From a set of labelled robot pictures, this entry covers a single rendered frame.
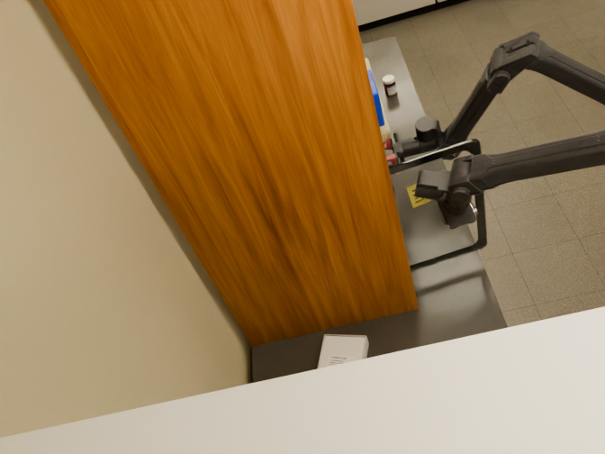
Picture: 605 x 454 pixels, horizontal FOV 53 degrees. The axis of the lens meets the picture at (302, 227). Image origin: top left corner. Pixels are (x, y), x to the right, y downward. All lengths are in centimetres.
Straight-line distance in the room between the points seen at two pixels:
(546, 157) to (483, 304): 61
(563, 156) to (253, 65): 59
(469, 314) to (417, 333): 15
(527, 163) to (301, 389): 88
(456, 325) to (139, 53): 106
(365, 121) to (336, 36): 20
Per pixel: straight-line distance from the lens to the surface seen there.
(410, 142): 194
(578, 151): 121
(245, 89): 118
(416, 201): 156
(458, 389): 43
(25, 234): 92
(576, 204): 327
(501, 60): 165
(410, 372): 44
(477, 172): 130
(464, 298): 175
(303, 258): 150
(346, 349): 166
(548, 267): 300
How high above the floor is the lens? 236
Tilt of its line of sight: 45 degrees down
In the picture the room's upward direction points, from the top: 21 degrees counter-clockwise
